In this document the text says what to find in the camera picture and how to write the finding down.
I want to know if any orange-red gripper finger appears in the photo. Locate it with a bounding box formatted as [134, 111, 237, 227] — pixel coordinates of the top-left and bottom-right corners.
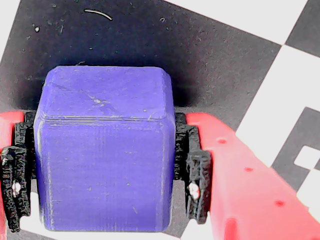
[0, 111, 37, 233]
[173, 112, 320, 240]

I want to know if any black white marker checkerboard mat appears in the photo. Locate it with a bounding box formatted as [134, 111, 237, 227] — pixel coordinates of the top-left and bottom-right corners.
[0, 0, 320, 240]

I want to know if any blue cube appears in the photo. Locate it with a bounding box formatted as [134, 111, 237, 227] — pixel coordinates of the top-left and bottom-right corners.
[33, 65, 176, 233]

